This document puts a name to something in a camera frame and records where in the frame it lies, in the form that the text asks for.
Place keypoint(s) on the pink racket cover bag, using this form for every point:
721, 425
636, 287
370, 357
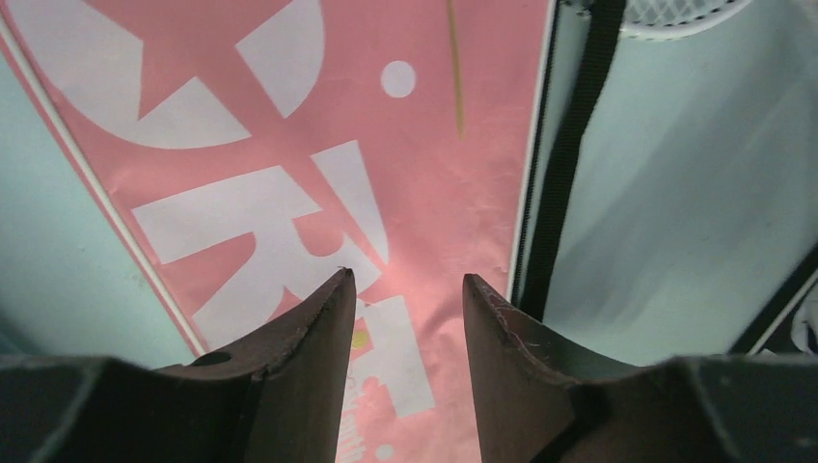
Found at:
247, 150

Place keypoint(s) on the white racket under pink racket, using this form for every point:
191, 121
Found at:
668, 20

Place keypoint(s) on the black racket cover bag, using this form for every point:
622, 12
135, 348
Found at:
785, 300

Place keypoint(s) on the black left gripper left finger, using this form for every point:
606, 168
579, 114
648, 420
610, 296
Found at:
275, 395

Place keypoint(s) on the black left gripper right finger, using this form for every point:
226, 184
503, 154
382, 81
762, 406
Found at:
540, 397

